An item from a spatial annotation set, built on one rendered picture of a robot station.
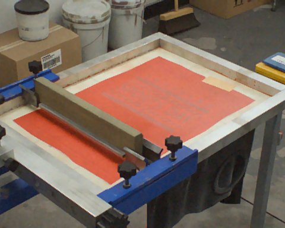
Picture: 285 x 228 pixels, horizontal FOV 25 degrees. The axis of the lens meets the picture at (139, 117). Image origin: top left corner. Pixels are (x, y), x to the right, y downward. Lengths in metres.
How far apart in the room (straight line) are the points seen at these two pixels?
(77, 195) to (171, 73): 0.78
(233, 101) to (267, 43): 2.71
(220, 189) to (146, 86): 0.39
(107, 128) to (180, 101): 0.36
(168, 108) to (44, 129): 0.37
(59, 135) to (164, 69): 0.51
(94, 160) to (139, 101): 0.33
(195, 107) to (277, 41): 2.84
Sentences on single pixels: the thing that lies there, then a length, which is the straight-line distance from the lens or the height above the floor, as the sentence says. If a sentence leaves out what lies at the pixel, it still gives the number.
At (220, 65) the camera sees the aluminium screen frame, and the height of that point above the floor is 0.99.
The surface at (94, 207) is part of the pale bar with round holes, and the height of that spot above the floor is 1.04.
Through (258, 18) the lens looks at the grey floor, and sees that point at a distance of 5.06.
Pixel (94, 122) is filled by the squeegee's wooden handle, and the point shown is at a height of 1.03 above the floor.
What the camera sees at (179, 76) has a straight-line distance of 2.08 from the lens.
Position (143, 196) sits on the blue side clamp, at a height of 0.97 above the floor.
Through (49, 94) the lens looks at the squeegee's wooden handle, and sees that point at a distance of 1.81.
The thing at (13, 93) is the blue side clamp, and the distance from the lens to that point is 1.90.
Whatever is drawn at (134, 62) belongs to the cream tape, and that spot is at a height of 0.96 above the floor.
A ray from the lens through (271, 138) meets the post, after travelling 2.34.
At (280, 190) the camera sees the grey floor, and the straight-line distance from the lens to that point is 3.21.
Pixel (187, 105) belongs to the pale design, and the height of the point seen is 0.96.
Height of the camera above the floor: 1.93
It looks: 32 degrees down
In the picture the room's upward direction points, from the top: 2 degrees clockwise
